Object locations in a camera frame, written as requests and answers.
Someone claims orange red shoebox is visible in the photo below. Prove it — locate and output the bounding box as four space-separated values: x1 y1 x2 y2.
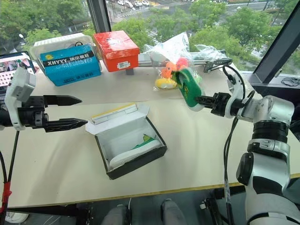
92 30 141 73

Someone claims black open shoebox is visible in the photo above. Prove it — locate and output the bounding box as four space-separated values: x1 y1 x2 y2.
85 102 168 181

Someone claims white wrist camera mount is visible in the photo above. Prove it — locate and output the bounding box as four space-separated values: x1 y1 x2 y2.
225 74 246 116
4 66 37 131

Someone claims grey rounded shape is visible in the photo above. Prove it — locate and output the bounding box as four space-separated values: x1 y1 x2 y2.
100 203 132 225
160 198 188 225

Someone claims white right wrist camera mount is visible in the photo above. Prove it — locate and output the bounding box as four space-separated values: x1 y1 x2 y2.
225 74 246 116

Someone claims crumpled clear plastic bag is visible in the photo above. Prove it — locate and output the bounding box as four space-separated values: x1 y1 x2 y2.
194 44 226 62

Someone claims orange plush toy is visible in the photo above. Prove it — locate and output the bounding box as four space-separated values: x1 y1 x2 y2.
175 57 189 71
161 61 178 78

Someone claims blue printed shoebox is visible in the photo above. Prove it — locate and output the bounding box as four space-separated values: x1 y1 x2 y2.
39 44 102 87

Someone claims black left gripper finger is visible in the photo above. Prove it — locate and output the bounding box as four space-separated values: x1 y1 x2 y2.
44 94 83 107
44 118 89 134

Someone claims black metal bracket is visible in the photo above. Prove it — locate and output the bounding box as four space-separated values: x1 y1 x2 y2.
202 58 233 73

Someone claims green white sneaker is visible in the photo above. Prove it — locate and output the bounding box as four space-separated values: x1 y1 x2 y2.
109 133 163 170
173 67 206 112

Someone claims dark window frame pillar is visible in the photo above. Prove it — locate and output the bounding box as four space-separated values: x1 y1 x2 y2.
86 0 112 34

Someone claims yellow plush toy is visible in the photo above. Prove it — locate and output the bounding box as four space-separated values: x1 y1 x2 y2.
155 77 179 90

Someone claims black window frame corner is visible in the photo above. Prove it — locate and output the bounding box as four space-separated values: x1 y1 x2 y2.
247 0 300 104

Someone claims thin black coiled cable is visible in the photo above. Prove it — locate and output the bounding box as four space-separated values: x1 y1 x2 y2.
280 75 300 87

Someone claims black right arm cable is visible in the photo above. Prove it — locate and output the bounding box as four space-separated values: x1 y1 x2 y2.
221 65 256 225

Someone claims clear white plastic container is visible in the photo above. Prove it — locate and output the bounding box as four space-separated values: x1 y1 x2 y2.
29 32 94 74

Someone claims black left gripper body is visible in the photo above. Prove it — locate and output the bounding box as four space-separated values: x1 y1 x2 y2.
17 95 50 130

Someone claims white shoe on floor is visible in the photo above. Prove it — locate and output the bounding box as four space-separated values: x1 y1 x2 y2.
4 210 30 224

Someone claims laptop with lit screen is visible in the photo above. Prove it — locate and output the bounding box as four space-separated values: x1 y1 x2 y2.
0 51 41 95

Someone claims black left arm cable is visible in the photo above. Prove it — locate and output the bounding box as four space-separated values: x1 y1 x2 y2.
0 130 21 225

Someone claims clear plastic toy bag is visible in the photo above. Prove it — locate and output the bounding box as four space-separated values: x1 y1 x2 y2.
142 31 205 92

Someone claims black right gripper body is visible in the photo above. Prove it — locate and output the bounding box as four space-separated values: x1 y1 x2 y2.
210 92 232 117

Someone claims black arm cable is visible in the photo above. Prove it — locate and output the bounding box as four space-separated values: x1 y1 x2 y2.
0 130 21 225
221 65 256 225

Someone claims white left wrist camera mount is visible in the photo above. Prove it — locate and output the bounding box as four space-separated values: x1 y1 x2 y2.
4 66 37 131

